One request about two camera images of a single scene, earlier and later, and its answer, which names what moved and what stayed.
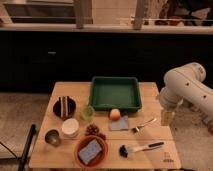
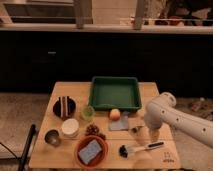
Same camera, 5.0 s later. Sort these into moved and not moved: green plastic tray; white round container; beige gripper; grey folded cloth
Moved: beige gripper
Not moved: grey folded cloth; white round container; green plastic tray
